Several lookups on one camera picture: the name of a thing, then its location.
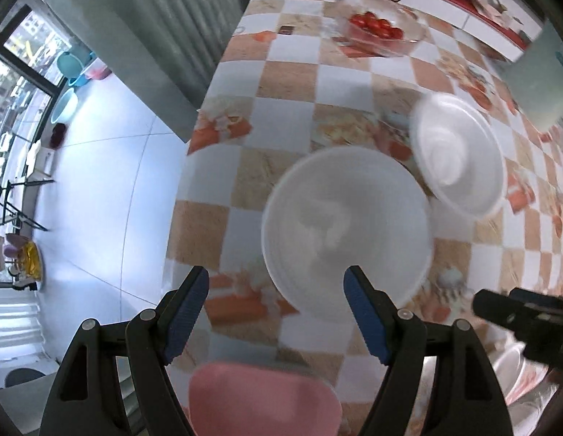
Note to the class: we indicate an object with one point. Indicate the white and red cabinet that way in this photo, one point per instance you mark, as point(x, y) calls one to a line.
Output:
point(467, 9)

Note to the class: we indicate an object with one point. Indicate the window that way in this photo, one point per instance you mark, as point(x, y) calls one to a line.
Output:
point(18, 72)

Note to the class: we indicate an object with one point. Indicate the checkered tablecloth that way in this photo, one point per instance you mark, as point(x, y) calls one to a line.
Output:
point(290, 113)

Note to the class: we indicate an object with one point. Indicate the glass bowl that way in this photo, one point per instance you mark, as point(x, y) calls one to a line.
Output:
point(376, 27)

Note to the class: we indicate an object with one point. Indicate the pink basin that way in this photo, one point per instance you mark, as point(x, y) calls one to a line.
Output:
point(97, 70)

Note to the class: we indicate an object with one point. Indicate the cherry tomatoes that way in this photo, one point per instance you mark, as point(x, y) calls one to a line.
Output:
point(376, 25)

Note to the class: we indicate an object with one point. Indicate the black metal rack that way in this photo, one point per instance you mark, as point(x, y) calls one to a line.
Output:
point(18, 204)

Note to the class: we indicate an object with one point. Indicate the teal basin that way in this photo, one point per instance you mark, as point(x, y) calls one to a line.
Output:
point(72, 63)
point(63, 104)

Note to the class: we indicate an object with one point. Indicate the large white bowl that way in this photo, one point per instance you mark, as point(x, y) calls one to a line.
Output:
point(345, 218)

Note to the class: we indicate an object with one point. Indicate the yellow oil bottle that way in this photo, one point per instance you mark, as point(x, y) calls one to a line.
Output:
point(31, 256)

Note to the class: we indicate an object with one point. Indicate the translucent plastic cup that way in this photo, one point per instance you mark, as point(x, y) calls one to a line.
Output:
point(540, 86)

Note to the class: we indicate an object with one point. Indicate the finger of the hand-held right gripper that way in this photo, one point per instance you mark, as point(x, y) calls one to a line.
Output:
point(495, 306)

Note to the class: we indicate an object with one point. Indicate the white plate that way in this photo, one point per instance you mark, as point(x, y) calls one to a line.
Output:
point(510, 372)

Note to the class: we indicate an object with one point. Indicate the white appliance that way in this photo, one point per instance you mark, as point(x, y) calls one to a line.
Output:
point(24, 374)

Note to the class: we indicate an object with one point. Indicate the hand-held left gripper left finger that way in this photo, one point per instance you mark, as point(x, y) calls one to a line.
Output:
point(186, 318)

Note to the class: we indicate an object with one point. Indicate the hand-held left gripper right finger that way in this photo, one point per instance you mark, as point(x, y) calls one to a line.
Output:
point(367, 318)

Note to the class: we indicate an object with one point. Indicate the dark red container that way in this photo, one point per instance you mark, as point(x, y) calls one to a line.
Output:
point(58, 136)

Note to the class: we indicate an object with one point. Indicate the small white bowl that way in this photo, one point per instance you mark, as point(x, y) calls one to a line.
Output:
point(454, 154)

